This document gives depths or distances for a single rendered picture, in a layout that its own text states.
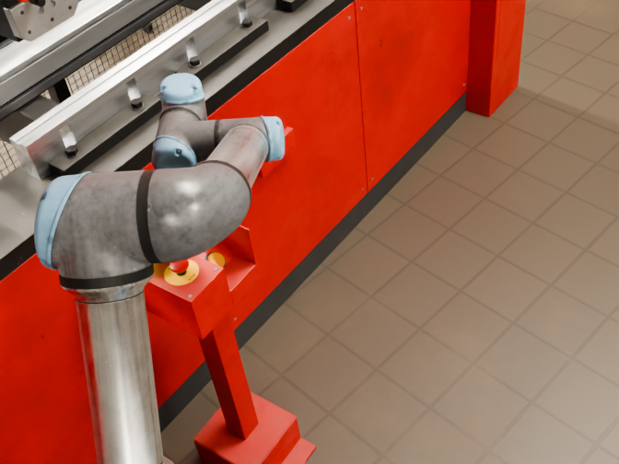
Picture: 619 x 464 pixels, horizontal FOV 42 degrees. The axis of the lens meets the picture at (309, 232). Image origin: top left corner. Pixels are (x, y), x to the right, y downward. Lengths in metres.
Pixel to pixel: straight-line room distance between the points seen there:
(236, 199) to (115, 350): 0.24
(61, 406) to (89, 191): 1.09
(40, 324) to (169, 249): 0.91
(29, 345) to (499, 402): 1.27
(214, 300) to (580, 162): 1.78
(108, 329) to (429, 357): 1.53
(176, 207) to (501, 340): 1.66
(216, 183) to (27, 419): 1.10
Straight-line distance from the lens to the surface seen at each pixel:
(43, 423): 2.00
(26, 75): 2.06
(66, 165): 1.80
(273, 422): 2.18
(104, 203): 0.96
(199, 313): 1.63
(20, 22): 1.68
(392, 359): 2.41
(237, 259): 1.75
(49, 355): 1.90
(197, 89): 1.41
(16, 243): 1.71
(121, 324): 1.01
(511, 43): 3.23
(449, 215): 2.82
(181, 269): 1.62
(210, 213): 0.96
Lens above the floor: 1.95
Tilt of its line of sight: 44 degrees down
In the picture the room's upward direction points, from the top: 8 degrees counter-clockwise
